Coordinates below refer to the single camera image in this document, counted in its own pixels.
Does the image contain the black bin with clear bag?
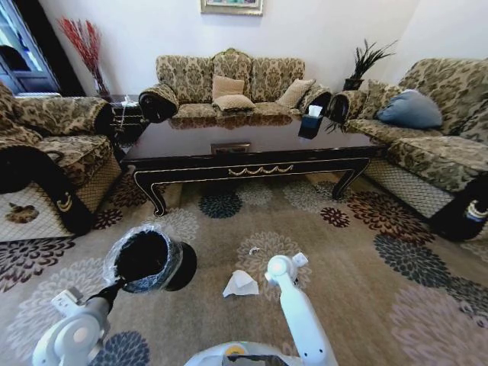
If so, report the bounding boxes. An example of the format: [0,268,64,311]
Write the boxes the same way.
[104,224,198,295]

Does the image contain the crumpled white paper trash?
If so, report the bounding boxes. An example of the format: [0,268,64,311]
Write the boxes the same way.
[222,269,260,299]

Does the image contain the white robot front shell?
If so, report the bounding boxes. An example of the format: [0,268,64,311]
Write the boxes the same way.
[184,342,303,366]

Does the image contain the patterned armchair with black arms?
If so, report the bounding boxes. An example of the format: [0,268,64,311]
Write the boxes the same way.
[0,81,124,243]

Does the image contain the dark side table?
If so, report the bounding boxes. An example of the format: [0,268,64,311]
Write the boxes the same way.
[108,92,150,146]

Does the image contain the dark wooden coffee table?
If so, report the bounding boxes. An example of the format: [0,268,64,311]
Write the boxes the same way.
[119,113,387,217]

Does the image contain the flat beige cushion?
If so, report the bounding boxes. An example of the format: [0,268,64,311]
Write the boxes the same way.
[211,94,257,113]

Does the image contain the patterned three-seat sofa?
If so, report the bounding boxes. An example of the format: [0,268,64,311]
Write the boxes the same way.
[138,48,333,124]

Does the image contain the square beige cushion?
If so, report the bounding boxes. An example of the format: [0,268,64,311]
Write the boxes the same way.
[210,75,246,101]

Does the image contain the red branches in vase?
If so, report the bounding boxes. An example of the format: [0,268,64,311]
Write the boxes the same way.
[57,16,112,102]

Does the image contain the floral patterned rug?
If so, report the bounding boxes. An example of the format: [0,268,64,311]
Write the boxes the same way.
[0,170,488,366]

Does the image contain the dark glass-door cabinet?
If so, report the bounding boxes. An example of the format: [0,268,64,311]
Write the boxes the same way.
[0,0,87,98]

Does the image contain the black tissue box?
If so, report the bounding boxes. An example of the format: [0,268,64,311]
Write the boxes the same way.
[297,113,325,140]

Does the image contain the beige diamond cushion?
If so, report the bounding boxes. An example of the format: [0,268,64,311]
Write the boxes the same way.
[274,78,317,109]

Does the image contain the dark plant in black pot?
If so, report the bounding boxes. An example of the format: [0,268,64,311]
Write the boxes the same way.
[342,37,398,92]

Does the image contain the blue cushion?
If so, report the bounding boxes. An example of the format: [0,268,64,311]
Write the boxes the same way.
[374,88,444,130]

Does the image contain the framed wall picture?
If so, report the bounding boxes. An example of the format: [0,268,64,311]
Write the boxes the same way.
[200,0,265,18]

